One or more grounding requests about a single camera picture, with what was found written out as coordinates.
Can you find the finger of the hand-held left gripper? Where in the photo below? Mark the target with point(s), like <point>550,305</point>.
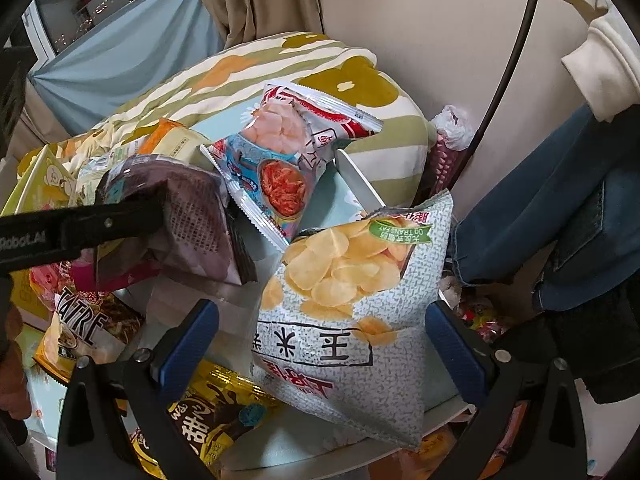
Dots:
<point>120,222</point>

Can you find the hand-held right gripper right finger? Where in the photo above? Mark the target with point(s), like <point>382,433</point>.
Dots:
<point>452,345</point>

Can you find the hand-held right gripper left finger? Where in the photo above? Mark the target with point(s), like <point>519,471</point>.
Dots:
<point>192,340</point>

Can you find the dark purple snack bag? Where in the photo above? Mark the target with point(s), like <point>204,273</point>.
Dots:
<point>195,220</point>

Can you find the grey potato chip bag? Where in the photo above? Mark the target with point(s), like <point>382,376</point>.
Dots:
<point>350,360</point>

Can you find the person's left hand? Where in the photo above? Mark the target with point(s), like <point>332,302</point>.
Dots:
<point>11,382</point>

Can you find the colourful candy pack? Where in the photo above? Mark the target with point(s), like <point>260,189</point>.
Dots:
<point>480,315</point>

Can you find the yellow packet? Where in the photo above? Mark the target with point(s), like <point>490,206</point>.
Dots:
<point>22,292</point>

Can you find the pink snack bag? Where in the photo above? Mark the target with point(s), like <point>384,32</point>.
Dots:
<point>115,274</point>

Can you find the green white snack packet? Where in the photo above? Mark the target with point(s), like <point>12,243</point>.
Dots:
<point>102,165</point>

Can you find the green bear print box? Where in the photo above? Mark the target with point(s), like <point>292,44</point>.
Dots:
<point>40,175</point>

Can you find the yellow chocolate snack bag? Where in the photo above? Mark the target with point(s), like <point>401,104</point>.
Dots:
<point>220,410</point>

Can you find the orange cream snack packet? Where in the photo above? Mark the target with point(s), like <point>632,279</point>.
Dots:
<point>172,140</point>

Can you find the black yellow snack bag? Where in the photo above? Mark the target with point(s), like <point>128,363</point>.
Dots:
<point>85,330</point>

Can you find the black garment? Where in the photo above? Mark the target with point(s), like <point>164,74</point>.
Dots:
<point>575,340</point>

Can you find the blue curtain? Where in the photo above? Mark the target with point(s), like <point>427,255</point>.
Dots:
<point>125,60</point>

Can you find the blue jeans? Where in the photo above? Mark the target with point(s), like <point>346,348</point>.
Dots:
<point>550,210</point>

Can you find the red blue shrimp cracker bag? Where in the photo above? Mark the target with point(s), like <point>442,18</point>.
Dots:
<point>280,160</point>

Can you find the maroon dotted bag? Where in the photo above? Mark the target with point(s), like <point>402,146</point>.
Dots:
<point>442,170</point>

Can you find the floral striped blanket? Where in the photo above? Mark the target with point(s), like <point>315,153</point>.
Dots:
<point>240,70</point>

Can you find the clear plastic bag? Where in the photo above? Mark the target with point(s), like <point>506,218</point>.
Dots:
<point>452,125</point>

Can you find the window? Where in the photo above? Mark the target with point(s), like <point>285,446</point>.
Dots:
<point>100,0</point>

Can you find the beige curtain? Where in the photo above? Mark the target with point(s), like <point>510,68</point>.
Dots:
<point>250,0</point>

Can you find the cream white garment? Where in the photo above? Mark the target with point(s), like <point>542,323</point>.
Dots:
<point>605,50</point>

